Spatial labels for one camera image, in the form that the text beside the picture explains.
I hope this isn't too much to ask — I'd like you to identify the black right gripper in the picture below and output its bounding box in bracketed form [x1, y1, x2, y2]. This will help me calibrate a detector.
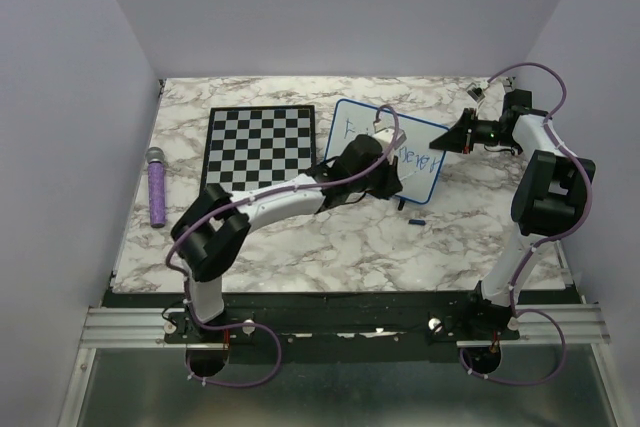
[429, 109, 519, 154]

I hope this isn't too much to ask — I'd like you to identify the blue framed whiteboard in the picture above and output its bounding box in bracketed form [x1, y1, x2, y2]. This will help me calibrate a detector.
[324, 99, 448, 205]

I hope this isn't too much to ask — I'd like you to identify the white blue whiteboard marker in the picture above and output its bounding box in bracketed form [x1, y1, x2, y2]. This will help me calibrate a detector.
[400, 172, 417, 181]

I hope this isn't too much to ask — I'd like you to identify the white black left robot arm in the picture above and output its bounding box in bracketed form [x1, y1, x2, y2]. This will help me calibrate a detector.
[166, 127, 404, 342]

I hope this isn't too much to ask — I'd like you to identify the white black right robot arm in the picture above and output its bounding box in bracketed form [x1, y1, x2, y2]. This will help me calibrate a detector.
[429, 89, 595, 339]

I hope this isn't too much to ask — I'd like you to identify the black white chessboard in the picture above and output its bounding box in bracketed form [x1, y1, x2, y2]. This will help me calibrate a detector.
[200, 105, 317, 192]

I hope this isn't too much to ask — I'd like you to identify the purple toy microphone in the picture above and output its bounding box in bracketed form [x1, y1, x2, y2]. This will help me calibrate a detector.
[145, 147, 166, 228]

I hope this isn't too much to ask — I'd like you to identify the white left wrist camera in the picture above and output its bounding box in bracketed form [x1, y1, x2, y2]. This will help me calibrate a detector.
[373, 127, 406, 150]

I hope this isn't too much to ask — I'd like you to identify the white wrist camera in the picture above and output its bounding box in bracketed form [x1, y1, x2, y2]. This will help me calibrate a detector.
[466, 81, 490, 113]
[373, 127, 406, 150]

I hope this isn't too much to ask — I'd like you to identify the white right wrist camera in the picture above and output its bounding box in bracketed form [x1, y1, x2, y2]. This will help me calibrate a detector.
[466, 81, 490, 113]

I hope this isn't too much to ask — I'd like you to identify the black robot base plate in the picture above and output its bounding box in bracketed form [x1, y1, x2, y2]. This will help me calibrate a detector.
[165, 291, 519, 364]

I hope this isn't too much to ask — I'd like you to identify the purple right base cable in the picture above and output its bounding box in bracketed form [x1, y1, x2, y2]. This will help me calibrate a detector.
[459, 309, 566, 387]

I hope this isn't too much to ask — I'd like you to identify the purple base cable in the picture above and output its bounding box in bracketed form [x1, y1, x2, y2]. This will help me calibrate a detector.
[186, 320, 285, 389]
[459, 309, 566, 387]

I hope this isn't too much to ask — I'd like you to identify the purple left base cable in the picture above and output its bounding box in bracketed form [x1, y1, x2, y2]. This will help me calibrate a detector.
[186, 320, 285, 389]

